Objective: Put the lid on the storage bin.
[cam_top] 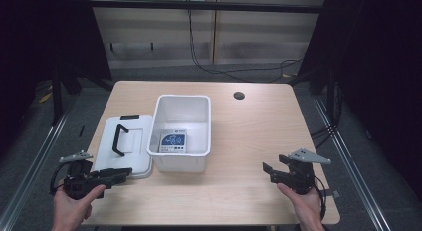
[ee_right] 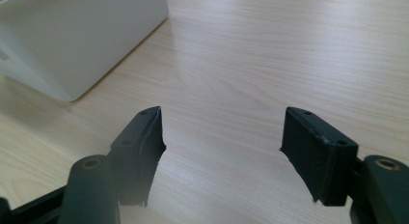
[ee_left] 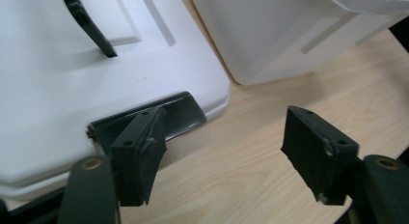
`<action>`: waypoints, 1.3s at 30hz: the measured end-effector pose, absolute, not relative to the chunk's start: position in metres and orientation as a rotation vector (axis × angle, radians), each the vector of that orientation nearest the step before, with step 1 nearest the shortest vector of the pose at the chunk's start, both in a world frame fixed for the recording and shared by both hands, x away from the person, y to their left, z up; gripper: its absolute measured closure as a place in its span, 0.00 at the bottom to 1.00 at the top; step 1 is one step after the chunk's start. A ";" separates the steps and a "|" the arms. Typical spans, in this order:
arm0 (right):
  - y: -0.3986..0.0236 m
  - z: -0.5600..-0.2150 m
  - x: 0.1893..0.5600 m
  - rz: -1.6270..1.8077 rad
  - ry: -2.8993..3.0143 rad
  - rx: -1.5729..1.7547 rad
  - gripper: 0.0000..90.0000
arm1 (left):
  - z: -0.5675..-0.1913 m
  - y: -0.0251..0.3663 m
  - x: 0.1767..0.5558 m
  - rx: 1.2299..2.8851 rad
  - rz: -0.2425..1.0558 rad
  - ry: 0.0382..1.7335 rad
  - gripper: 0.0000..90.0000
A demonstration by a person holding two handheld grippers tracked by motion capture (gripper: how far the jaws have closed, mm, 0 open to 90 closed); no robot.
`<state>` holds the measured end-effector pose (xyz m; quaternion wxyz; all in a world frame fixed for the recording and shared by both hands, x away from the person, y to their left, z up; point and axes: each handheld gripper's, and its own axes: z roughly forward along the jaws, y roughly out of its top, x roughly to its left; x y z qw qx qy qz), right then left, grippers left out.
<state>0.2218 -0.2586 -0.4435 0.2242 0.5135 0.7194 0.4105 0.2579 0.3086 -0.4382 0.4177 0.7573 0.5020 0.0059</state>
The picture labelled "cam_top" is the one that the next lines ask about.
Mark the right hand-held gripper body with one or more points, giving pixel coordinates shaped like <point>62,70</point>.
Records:
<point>302,178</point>

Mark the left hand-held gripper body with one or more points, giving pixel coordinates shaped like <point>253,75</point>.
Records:
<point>81,183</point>

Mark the white plastic storage bin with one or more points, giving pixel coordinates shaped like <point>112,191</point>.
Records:
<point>181,110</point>

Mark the person's right hand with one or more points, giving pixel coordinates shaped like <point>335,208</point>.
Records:
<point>307,207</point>

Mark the person's left hand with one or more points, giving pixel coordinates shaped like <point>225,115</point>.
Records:
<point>69,212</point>

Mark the grey tape tab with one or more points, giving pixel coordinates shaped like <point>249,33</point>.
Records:
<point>331,193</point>

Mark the small black stick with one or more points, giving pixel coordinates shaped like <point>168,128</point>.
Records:
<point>81,131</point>

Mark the blue and white box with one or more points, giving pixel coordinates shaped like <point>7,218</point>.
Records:
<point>173,141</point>

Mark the yellow floor tape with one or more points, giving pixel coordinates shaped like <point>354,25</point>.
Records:
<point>45,97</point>

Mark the dark curtain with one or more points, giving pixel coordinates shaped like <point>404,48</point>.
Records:
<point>43,35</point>
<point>375,75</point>

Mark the black horizontal metal bar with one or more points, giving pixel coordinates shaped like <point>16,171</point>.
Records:
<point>205,6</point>

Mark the aluminium floor rail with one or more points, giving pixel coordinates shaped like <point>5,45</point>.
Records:
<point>351,164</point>
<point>36,158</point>

